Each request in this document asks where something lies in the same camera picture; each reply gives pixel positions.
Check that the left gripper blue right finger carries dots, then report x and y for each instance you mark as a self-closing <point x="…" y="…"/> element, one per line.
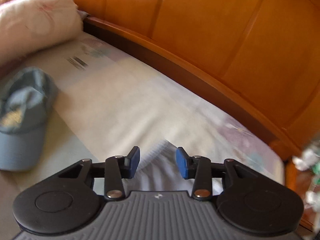
<point x="197" y="168"/>

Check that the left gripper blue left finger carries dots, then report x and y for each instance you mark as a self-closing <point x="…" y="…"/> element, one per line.
<point x="118" y="168"/>

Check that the light grey garment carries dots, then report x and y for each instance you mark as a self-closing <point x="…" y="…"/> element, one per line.
<point x="157" y="170"/>

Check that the patchwork floral bed sheet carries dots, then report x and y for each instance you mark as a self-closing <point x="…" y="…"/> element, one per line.
<point x="109" y="101"/>

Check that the blue baseball cap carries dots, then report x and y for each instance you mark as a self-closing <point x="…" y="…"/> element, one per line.
<point x="26" y="102"/>

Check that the wooden headboard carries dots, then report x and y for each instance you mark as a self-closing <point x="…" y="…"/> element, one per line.
<point x="258" y="60"/>

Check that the folded pink quilt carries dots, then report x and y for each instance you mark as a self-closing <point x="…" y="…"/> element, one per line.
<point x="31" y="25"/>

